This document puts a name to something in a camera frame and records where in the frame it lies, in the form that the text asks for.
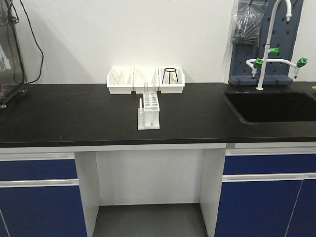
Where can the blue cabinet drawer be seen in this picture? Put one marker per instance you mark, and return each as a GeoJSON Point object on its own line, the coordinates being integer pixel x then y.
{"type": "Point", "coordinates": [266, 164]}
{"type": "Point", "coordinates": [38, 169]}

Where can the blue left cabinet drawer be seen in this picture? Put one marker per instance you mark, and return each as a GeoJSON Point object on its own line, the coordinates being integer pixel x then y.
{"type": "Point", "coordinates": [38, 169]}

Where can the plastic bag of dark pegs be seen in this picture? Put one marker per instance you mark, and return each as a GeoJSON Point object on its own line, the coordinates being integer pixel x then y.
{"type": "Point", "coordinates": [248, 22]}

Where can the blue right cabinet door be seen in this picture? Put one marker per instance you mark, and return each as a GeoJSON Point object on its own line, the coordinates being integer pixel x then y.
{"type": "Point", "coordinates": [267, 209]}

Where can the white middle storage bin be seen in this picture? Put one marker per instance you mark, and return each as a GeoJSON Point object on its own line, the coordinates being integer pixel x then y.
{"type": "Point", "coordinates": [145, 79]}

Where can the white left storage bin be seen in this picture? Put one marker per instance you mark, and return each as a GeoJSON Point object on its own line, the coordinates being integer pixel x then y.
{"type": "Point", "coordinates": [125, 88]}

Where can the clear glass test tube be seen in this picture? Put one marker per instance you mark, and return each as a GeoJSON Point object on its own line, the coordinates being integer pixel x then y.
{"type": "Point", "coordinates": [145, 88]}
{"type": "Point", "coordinates": [154, 91]}

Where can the white gooseneck lab faucet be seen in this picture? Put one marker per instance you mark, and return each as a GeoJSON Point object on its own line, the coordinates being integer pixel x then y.
{"type": "Point", "coordinates": [255, 63]}

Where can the clear glass flask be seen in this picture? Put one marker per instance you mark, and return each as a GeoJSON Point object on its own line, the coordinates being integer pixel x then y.
{"type": "Point", "coordinates": [173, 79]}

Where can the white storage bin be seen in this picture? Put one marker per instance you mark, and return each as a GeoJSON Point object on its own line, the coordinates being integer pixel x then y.
{"type": "Point", "coordinates": [145, 79]}
{"type": "Point", "coordinates": [172, 88]}
{"type": "Point", "coordinates": [125, 88]}

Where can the clear acrylic equipment enclosure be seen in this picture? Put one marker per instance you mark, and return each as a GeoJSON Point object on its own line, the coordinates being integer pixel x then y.
{"type": "Point", "coordinates": [12, 75]}

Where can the blue left cabinet door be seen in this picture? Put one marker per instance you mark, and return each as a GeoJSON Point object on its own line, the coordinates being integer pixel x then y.
{"type": "Point", "coordinates": [41, 212]}

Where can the white right storage bin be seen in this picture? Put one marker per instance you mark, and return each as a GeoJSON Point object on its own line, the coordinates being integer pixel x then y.
{"type": "Point", "coordinates": [172, 88]}

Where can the blue right cabinet drawer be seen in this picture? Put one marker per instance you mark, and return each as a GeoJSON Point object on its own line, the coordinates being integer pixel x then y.
{"type": "Point", "coordinates": [266, 164]}

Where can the clear glass beaker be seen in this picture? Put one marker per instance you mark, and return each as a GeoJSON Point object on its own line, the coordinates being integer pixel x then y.
{"type": "Point", "coordinates": [118, 77]}

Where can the grey blue pegboard drying rack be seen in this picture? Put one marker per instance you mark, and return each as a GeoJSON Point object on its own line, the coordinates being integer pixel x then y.
{"type": "Point", "coordinates": [283, 37]}

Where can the black wire tripod stand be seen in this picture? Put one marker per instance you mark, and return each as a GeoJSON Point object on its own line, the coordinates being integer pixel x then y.
{"type": "Point", "coordinates": [165, 76]}

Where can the black lab sink basin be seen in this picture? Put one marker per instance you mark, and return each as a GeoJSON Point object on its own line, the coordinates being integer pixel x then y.
{"type": "Point", "coordinates": [272, 107]}

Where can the blue cabinet door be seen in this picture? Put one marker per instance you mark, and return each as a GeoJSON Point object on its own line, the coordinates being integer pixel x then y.
{"type": "Point", "coordinates": [267, 209]}
{"type": "Point", "coordinates": [41, 212]}

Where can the white test tube rack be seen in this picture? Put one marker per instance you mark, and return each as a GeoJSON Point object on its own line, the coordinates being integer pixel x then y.
{"type": "Point", "coordinates": [148, 112]}

